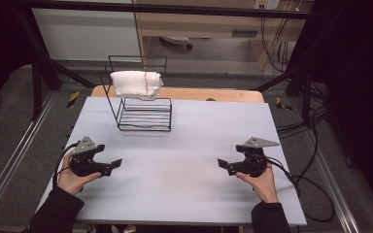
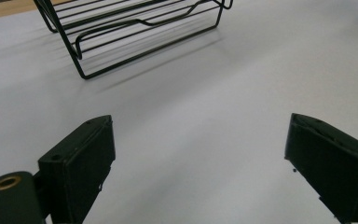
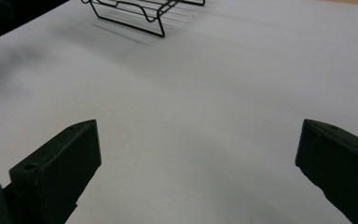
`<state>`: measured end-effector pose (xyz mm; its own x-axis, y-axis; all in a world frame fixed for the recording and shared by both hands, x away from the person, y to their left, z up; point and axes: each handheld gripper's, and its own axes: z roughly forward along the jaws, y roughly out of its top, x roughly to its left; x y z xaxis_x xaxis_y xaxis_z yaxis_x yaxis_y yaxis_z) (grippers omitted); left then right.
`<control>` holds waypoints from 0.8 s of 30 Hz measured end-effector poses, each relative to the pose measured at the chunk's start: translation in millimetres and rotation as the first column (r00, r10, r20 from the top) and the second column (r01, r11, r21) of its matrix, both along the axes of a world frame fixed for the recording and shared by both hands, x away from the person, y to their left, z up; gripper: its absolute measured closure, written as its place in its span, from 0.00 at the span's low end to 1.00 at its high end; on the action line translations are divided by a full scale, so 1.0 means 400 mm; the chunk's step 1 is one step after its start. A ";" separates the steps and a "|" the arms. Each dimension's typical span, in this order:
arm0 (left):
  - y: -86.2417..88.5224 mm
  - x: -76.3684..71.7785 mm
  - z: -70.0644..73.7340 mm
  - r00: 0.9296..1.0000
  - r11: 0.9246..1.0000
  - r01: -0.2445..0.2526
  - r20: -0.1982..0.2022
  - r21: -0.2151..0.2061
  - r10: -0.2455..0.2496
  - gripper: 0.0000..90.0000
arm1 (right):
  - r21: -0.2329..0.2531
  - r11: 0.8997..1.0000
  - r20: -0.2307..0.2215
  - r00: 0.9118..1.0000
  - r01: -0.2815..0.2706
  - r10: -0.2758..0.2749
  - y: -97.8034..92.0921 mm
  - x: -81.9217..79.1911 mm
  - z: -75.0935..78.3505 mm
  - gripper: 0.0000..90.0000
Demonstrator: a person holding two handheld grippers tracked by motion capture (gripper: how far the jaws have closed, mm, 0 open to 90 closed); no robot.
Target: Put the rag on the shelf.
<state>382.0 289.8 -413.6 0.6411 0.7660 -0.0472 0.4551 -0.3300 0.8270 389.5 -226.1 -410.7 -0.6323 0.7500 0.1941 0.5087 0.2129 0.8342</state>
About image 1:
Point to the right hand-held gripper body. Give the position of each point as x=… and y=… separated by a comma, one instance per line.
x=252, y=163

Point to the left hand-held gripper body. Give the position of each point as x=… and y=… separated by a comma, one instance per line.
x=85, y=163

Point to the white towel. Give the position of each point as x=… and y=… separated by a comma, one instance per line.
x=136, y=83

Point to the person's left hand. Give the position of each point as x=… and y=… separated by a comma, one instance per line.
x=73, y=181

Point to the person's right hand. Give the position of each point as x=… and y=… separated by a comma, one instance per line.
x=262, y=187

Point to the yellow black floor tape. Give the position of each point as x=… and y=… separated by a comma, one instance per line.
x=281, y=104
x=73, y=99

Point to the white cabinet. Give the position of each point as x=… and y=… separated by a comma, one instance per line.
x=84, y=32

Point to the office chair base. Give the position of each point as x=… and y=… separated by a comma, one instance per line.
x=176, y=40

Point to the wooden desk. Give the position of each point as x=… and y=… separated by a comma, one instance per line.
x=213, y=24

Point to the aluminium floor rail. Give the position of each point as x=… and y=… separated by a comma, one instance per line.
x=333, y=187
x=16, y=152

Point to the white wall outlet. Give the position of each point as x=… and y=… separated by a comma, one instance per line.
x=267, y=4

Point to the black metal frame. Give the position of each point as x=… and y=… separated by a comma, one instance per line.
x=175, y=9

